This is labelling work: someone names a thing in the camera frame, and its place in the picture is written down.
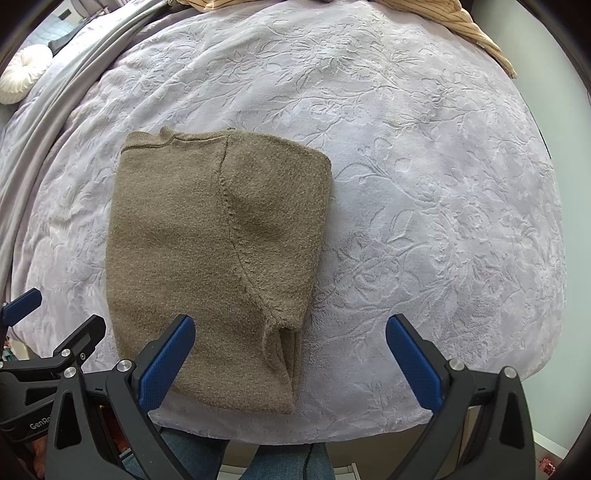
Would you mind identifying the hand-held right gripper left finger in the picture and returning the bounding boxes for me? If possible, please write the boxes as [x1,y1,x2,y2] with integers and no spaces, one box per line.
[45,314,197,480]

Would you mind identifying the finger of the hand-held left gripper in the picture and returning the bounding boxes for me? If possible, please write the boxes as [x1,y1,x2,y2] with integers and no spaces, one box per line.
[0,288,43,330]
[52,315,107,371]

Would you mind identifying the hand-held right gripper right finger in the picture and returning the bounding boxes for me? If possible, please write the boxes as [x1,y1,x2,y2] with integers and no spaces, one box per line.
[386,314,536,480]

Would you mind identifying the brown knit sweater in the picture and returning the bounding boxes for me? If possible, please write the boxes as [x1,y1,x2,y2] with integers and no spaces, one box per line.
[105,128,333,415]

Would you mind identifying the person's blue jeans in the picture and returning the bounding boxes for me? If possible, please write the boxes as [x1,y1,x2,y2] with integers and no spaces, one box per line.
[122,427,331,480]

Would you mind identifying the lavender embossed blanket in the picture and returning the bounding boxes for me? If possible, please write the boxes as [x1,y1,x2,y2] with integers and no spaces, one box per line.
[9,0,568,446]

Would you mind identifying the grey bedsheet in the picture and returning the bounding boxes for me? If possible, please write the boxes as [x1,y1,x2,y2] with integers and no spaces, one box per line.
[0,0,185,296]

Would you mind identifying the white round cushion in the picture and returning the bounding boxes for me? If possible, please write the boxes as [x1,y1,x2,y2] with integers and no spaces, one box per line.
[0,46,54,104]

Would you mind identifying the dark cloth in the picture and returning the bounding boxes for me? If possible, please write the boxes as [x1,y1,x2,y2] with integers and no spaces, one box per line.
[48,21,100,56]

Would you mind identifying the light blue quilted bedding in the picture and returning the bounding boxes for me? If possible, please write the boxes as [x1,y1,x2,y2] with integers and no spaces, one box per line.
[28,0,93,47]

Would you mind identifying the yellow striped garment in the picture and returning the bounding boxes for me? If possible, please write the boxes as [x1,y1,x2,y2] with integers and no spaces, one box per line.
[178,0,518,79]

